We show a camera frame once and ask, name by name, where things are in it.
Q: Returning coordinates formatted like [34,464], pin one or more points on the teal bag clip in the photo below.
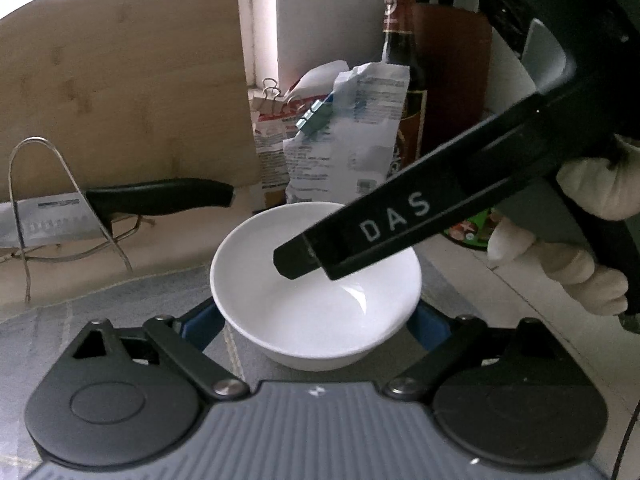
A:
[314,117]

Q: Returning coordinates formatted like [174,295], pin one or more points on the green labelled bottle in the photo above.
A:
[472,232]

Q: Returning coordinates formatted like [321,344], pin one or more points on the wooden cutting board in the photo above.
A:
[125,85]

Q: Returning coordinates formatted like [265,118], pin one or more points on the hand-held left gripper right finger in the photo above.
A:
[430,330]

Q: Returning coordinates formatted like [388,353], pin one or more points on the person's right hand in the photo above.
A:
[595,185]

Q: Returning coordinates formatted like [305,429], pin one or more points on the red and white bag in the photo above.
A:
[270,135]

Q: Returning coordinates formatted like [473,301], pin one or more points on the white bowl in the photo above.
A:
[310,320]

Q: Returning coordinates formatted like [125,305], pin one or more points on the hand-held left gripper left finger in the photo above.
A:
[197,327]

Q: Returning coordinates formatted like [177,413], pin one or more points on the crumpled white printed bag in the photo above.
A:
[360,135]

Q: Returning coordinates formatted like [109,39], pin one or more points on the brown knife block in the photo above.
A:
[450,85]

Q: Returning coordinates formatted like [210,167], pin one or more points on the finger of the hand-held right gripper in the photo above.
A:
[400,215]

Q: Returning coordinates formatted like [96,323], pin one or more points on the dark glass bottle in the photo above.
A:
[400,35]

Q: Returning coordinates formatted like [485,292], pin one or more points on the metal binder clip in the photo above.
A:
[271,85]
[274,97]

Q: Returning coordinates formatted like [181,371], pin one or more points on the grey dish mat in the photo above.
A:
[50,310]

